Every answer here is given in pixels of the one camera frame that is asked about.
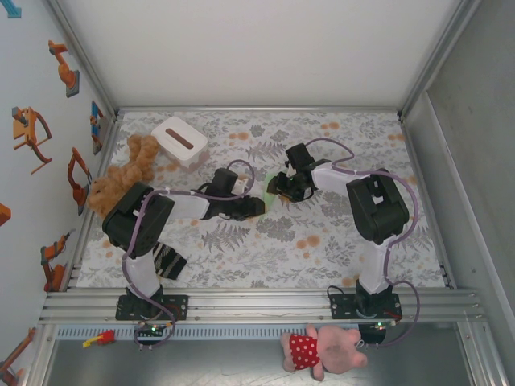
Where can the thin aluminium frame rail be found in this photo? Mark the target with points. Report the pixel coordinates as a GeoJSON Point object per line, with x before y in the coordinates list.
{"type": "Point", "coordinates": [257, 108]}

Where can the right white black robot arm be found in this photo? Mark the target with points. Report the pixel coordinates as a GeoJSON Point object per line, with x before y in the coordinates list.
{"type": "Point", "coordinates": [378, 213]}

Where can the black white striped sock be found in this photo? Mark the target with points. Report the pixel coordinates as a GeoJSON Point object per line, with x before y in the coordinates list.
{"type": "Point", "coordinates": [173, 261]}

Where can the aluminium frame post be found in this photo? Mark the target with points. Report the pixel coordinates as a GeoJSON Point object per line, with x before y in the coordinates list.
{"type": "Point", "coordinates": [437, 52]}
{"type": "Point", "coordinates": [80, 48]}

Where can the blue wall sticker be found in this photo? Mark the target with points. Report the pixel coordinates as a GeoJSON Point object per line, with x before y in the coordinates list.
{"type": "Point", "coordinates": [12, 10]}

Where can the small red yellow toy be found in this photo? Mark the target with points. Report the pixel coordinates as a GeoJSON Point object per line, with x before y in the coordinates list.
{"type": "Point", "coordinates": [106, 337]}

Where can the green paper sheet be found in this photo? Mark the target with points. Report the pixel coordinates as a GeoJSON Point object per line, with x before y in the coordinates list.
{"type": "Point", "coordinates": [270, 197]}

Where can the white tissue box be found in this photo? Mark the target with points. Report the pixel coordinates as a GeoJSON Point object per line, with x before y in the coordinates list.
{"type": "Point", "coordinates": [183, 129]}

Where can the blue orange machine sticker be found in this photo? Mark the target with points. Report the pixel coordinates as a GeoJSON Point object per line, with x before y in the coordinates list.
{"type": "Point", "coordinates": [96, 120]}

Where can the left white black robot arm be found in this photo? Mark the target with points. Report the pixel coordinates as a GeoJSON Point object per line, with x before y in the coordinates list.
{"type": "Point", "coordinates": [120, 217]}

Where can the orange block sticker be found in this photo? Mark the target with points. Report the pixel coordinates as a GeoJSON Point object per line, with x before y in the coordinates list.
{"type": "Point", "coordinates": [4, 215]}

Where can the orange grey gripper sticker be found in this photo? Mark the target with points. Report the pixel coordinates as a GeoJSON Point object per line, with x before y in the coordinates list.
{"type": "Point", "coordinates": [26, 136]}

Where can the wide aluminium frame rail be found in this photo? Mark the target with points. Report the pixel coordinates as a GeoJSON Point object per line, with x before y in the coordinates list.
{"type": "Point", "coordinates": [261, 305]}

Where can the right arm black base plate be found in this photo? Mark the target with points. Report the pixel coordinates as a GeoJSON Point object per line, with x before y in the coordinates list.
{"type": "Point", "coordinates": [340, 307]}

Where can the aluminium side rail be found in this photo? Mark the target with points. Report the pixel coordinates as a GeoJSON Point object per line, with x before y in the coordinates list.
{"type": "Point", "coordinates": [113, 132]}
{"type": "Point", "coordinates": [415, 161]}

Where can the pink pig plush toy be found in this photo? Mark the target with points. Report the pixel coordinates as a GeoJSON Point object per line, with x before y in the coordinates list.
{"type": "Point", "coordinates": [338, 350]}

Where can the small circuit board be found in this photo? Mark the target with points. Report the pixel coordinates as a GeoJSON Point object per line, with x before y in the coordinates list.
{"type": "Point", "coordinates": [153, 329]}
{"type": "Point", "coordinates": [380, 324]}

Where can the floral patterned table mat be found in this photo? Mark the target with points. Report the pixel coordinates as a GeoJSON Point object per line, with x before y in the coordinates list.
{"type": "Point", "coordinates": [241, 261]}

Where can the brown teddy bear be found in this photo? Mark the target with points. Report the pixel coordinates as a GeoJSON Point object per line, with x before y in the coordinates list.
{"type": "Point", "coordinates": [138, 154]}

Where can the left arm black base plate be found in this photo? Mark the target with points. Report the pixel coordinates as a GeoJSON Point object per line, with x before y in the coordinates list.
{"type": "Point", "coordinates": [179, 307]}

